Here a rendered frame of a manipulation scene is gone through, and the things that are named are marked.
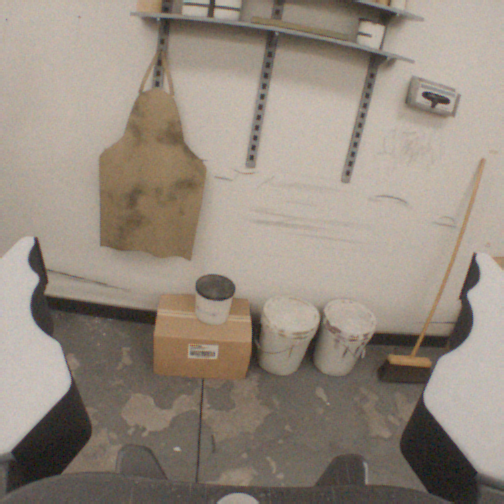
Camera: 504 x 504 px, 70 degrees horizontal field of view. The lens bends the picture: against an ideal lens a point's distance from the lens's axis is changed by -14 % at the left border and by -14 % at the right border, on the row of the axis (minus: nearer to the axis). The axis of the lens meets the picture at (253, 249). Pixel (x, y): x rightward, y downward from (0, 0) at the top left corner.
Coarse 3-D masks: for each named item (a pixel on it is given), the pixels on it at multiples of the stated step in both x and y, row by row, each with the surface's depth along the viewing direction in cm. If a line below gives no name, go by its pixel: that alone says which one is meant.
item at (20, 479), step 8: (0, 464) 5; (8, 464) 5; (16, 464) 5; (0, 472) 5; (8, 472) 5; (16, 472) 5; (0, 480) 5; (8, 480) 5; (16, 480) 5; (24, 480) 5; (0, 488) 4; (8, 488) 5; (16, 488) 5; (0, 496) 4
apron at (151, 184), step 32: (160, 96) 173; (128, 128) 180; (160, 128) 180; (128, 160) 187; (160, 160) 188; (192, 160) 190; (128, 192) 195; (160, 192) 195; (192, 192) 198; (128, 224) 204; (160, 224) 203; (192, 224) 205; (160, 256) 213
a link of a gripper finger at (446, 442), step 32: (480, 256) 11; (480, 288) 9; (480, 320) 8; (448, 352) 7; (480, 352) 7; (448, 384) 7; (480, 384) 7; (416, 416) 7; (448, 416) 6; (480, 416) 6; (416, 448) 6; (448, 448) 6; (480, 448) 5; (448, 480) 6; (480, 480) 5
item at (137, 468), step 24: (120, 456) 5; (144, 456) 5; (336, 456) 5; (360, 456) 5; (48, 480) 4; (72, 480) 4; (96, 480) 5; (120, 480) 5; (144, 480) 5; (168, 480) 5; (336, 480) 5; (360, 480) 5
